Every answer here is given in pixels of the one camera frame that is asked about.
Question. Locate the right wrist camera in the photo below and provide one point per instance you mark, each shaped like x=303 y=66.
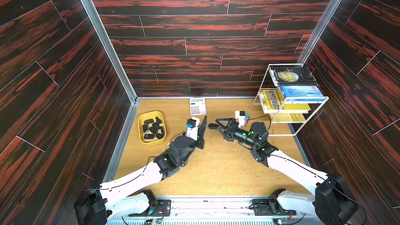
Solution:
x=241 y=118

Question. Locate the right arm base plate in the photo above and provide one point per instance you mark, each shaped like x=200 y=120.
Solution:
x=265 y=207

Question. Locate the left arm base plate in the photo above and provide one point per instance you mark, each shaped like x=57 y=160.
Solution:
x=161 y=209

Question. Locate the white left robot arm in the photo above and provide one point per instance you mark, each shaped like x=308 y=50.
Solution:
x=98 y=204

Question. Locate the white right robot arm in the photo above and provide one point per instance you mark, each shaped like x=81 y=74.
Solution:
x=329 y=198

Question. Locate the blue book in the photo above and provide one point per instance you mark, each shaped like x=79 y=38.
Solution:
x=301 y=93

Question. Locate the white calculator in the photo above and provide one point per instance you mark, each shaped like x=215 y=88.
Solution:
x=197 y=106

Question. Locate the white metal shelf rack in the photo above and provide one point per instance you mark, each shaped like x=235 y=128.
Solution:
x=280 y=118

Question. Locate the black chrome Mercedes car key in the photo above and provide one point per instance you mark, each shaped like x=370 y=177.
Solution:
x=158 y=121

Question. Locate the large black smart key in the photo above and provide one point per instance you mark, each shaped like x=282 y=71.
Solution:
x=213 y=126

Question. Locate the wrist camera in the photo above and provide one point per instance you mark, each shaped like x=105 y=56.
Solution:
x=192 y=128
x=241 y=118

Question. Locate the black flip car key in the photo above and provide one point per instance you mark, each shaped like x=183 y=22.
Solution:
x=154 y=129

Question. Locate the yellow plastic storage box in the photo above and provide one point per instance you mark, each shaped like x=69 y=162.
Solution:
x=150 y=115

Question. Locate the yellow book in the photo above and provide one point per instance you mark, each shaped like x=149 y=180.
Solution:
x=271 y=101

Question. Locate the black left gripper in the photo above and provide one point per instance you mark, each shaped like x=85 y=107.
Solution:
x=199 y=138

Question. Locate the black book gold emblem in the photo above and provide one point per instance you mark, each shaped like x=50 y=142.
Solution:
x=292 y=76

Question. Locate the black car key front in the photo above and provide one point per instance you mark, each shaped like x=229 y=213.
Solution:
x=149 y=121

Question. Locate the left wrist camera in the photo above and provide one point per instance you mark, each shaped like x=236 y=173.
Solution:
x=192 y=128

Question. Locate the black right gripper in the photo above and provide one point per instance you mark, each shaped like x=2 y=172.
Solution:
x=226 y=129

